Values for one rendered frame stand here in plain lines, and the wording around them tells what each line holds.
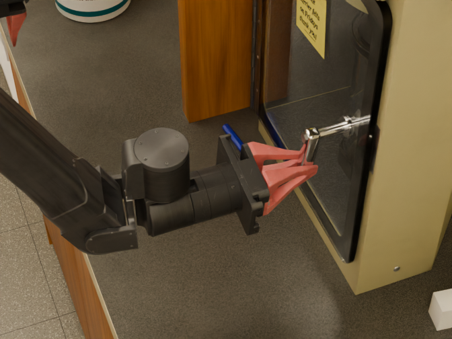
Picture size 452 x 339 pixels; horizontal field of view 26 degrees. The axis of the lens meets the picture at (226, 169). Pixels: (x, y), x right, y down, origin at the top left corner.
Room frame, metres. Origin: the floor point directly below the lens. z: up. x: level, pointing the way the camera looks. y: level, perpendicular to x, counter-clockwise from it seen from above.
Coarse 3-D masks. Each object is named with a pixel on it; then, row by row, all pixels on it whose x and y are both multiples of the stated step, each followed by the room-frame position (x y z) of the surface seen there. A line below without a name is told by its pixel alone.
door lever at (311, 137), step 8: (344, 120) 0.77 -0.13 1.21; (312, 128) 0.76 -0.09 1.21; (320, 128) 0.76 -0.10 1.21; (328, 128) 0.76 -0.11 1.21; (336, 128) 0.76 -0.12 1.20; (344, 128) 0.76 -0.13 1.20; (304, 136) 0.75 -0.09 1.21; (312, 136) 0.75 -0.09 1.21; (320, 136) 0.75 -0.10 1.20; (328, 136) 0.76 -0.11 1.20; (344, 136) 0.77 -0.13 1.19; (304, 144) 0.75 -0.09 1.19; (312, 144) 0.75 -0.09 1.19; (304, 152) 0.75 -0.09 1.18; (312, 152) 0.75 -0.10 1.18; (304, 160) 0.75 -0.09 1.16; (312, 160) 0.75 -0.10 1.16
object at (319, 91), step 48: (288, 0) 0.93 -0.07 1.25; (336, 0) 0.82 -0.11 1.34; (288, 48) 0.92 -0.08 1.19; (336, 48) 0.81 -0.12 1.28; (384, 48) 0.73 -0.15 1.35; (288, 96) 0.91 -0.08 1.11; (336, 96) 0.80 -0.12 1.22; (288, 144) 0.90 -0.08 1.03; (336, 144) 0.79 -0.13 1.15; (336, 192) 0.77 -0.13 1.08; (336, 240) 0.76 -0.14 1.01
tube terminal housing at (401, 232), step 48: (432, 0) 0.74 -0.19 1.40; (432, 48) 0.74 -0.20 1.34; (384, 96) 0.73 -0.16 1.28; (432, 96) 0.75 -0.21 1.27; (384, 144) 0.73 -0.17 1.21; (432, 144) 0.75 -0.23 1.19; (384, 192) 0.73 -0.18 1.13; (432, 192) 0.76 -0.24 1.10; (384, 240) 0.74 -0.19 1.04; (432, 240) 0.76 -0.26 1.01
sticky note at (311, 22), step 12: (300, 0) 0.90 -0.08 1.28; (312, 0) 0.87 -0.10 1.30; (324, 0) 0.84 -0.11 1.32; (300, 12) 0.89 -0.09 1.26; (312, 12) 0.87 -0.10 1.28; (324, 12) 0.84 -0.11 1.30; (300, 24) 0.89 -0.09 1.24; (312, 24) 0.86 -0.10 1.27; (324, 24) 0.84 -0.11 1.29; (312, 36) 0.86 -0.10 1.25; (324, 36) 0.83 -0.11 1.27; (324, 48) 0.83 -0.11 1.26
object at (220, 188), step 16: (224, 144) 0.76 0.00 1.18; (224, 160) 0.76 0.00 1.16; (192, 176) 0.72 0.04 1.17; (208, 176) 0.72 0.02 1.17; (224, 176) 0.72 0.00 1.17; (240, 176) 0.72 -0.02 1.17; (192, 192) 0.70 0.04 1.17; (208, 192) 0.70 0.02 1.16; (224, 192) 0.71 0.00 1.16; (240, 192) 0.71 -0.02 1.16; (208, 208) 0.69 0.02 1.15; (224, 208) 0.70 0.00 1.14; (240, 208) 0.71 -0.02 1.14; (256, 208) 0.68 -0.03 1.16; (256, 224) 0.69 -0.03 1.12
